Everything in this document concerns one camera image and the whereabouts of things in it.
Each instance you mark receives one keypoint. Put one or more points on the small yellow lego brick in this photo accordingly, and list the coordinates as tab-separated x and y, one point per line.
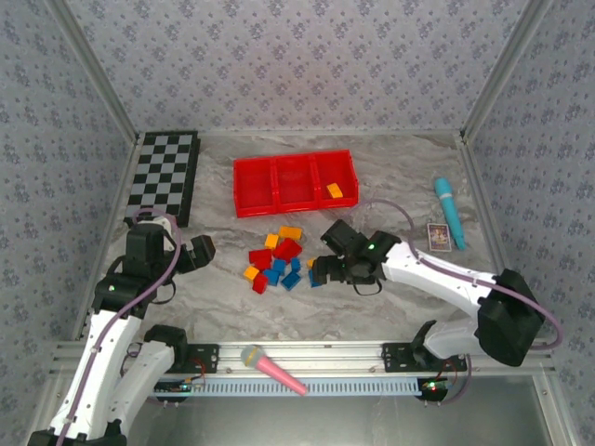
251	272
311	264
334	190
271	240

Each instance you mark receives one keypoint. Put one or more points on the small blue lego brick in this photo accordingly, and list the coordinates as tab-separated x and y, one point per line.
290	280
314	279
295	264
279	266
271	277

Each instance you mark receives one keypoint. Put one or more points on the large red lego brick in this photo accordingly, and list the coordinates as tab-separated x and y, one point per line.
259	258
287	249

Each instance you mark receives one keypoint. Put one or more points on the wide yellow lego brick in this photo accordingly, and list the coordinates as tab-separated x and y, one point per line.
290	231

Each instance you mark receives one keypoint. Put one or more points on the small red lego brick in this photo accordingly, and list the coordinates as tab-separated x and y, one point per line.
260	283

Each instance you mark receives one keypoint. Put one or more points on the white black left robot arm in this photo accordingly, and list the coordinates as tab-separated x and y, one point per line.
107	344

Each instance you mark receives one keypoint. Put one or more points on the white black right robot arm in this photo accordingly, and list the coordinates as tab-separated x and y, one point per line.
441	279

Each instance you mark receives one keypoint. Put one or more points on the small playing card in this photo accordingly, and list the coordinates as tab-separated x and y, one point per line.
439	237

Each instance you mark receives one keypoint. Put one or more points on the black grey chessboard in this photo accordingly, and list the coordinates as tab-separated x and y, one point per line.
162	176

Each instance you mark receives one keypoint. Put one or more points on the teal toy microphone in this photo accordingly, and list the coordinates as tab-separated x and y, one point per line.
448	209

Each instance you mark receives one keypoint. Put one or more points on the pink toy microphone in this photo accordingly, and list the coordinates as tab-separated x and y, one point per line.
279	371

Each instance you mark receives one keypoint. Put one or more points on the small circuit board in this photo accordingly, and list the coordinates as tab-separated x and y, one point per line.
432	386
183	385

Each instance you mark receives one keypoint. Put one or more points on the aluminium table side rail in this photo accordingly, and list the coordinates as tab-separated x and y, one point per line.
124	176
479	186

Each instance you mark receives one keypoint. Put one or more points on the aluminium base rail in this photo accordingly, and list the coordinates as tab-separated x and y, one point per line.
325	358

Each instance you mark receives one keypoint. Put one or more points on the aluminium table end rail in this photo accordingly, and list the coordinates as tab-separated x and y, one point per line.
325	133

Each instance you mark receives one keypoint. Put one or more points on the aluminium frame post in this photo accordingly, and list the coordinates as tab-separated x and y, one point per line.
95	69
504	69

